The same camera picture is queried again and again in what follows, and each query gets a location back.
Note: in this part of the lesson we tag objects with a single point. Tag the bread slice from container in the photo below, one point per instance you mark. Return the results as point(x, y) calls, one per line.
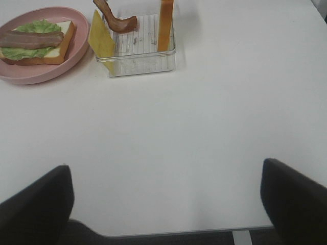
point(53, 57)

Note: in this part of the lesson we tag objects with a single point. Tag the pink round plate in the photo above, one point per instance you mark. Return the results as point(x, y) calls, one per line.
point(32, 74)

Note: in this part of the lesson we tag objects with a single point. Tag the bread slice in right container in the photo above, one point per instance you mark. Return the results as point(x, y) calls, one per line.
point(165, 22)

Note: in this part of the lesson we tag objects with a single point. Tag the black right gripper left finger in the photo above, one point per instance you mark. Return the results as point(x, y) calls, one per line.
point(38, 214)

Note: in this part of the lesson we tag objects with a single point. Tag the clear plastic right container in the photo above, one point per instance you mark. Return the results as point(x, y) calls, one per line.
point(136, 52)

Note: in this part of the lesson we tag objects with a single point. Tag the yellow cheese slice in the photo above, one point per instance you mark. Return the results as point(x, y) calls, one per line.
point(101, 42)

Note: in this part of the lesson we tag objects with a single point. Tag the bacon strip from container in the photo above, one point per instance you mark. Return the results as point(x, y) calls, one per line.
point(115, 24)
point(29, 40)

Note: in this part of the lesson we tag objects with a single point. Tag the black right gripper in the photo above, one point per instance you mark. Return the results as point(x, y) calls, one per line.
point(78, 233)

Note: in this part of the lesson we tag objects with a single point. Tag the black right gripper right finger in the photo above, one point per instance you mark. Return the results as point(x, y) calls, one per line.
point(294, 203)

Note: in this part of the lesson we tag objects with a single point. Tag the green lettuce leaf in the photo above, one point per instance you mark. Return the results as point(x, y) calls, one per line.
point(38, 26)

